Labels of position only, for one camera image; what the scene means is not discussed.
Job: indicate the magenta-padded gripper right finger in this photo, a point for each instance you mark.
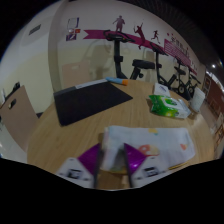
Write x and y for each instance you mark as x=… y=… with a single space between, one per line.
x=148 y=168

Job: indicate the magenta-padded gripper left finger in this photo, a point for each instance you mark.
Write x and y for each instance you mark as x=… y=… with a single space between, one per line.
x=75 y=170

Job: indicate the white printed towel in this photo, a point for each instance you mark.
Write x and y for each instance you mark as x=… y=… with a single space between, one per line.
x=166 y=141

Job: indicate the green wet wipes pack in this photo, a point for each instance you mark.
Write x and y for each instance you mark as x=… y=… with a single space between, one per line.
x=166 y=106

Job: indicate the black mouse pad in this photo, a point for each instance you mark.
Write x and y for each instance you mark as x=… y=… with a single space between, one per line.
x=88 y=103

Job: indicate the small white tissue pack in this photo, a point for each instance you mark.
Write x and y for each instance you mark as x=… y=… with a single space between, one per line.
x=161 y=89

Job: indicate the blue and orange tube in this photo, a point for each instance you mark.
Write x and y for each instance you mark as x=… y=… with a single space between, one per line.
x=116 y=81

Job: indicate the large black exercise bike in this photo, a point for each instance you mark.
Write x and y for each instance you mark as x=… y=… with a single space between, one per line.
x=117 y=56

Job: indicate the small ceiling light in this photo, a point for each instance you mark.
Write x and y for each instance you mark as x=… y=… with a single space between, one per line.
x=213 y=66

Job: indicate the purple wall sign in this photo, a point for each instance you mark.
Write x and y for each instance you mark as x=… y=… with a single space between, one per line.
x=70 y=36

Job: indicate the white wall poster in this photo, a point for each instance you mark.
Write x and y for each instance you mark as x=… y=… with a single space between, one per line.
x=72 y=24

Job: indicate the grey wall vent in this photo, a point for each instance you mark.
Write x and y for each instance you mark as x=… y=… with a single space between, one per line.
x=34 y=29

